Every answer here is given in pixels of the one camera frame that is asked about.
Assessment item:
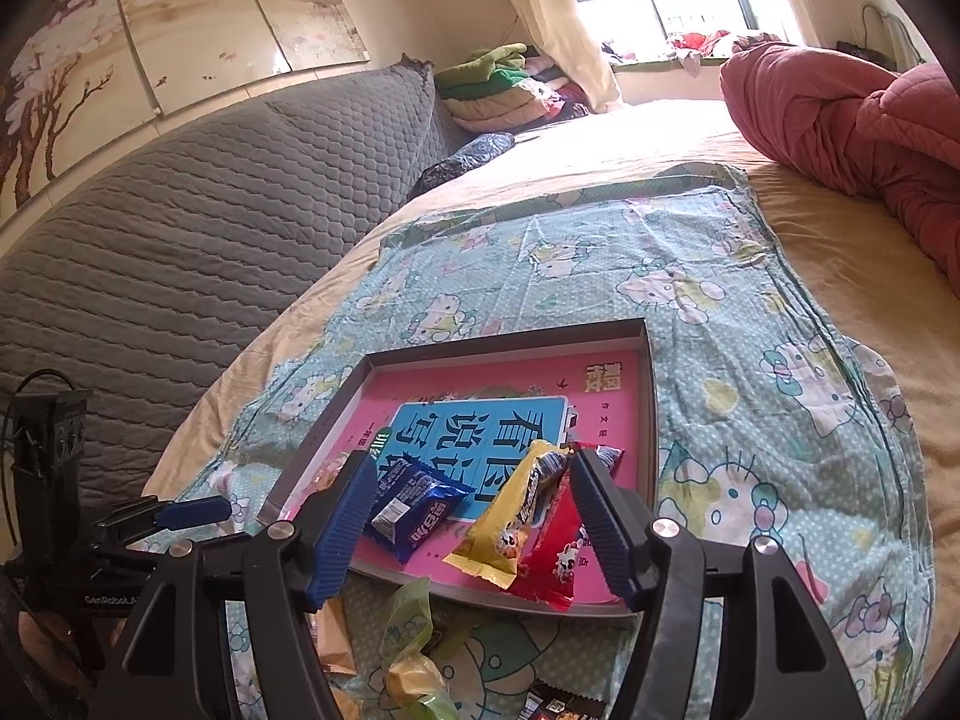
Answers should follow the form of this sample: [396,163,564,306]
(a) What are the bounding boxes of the black cable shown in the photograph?
[861,4,901,53]

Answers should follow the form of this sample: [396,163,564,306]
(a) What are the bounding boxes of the cream curtain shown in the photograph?
[484,0,623,113]

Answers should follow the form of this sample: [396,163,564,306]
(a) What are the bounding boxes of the dark patterned pillow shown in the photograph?
[412,133,517,196]

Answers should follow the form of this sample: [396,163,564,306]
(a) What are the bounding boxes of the clothes on window sill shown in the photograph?
[600,30,743,76]

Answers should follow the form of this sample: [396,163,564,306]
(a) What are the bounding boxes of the shallow box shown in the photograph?
[255,319,661,620]

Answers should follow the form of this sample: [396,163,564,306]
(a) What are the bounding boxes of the grey quilted headboard cover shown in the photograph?
[0,60,466,541]

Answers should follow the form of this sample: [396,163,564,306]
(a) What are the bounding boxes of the red snack packet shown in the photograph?
[510,446,625,611]

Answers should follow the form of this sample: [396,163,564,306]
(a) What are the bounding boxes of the cartoon cat printed blanket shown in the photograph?
[146,172,935,720]

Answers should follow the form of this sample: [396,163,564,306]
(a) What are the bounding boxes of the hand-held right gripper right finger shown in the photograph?
[568,450,871,720]

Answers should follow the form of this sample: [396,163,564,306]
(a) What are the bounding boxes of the yellow snack packet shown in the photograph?
[442,439,575,590]

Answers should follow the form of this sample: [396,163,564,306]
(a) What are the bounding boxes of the stack of folded blankets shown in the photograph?
[435,41,593,132]

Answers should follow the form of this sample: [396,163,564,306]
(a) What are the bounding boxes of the dark chocolate bar packet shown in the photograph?
[517,679,608,720]

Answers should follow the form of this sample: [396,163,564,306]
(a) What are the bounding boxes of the person's left hand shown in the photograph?
[15,607,85,683]

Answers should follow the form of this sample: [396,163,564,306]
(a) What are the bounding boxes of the pink book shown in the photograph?
[285,349,642,605]

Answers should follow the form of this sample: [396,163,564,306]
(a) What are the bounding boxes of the orange snack packet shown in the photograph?
[311,600,361,680]

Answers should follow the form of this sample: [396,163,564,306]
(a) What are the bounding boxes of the green translucent pastry packet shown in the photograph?
[379,577,462,720]

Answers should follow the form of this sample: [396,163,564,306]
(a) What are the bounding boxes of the blossom wall painting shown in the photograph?
[0,0,372,230]

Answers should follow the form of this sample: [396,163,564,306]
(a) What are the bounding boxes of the red quilt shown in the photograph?
[720,41,960,293]

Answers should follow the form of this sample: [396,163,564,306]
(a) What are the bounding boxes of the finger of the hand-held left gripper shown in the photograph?
[94,495,232,545]
[101,536,172,569]

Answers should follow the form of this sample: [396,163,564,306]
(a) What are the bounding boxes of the white rounded appliance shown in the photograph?
[885,15,920,72]

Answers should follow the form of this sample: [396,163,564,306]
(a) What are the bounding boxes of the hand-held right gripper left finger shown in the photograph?
[88,450,378,720]

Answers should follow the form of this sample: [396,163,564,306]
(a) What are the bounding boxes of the blue snack packet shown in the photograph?
[362,452,477,565]

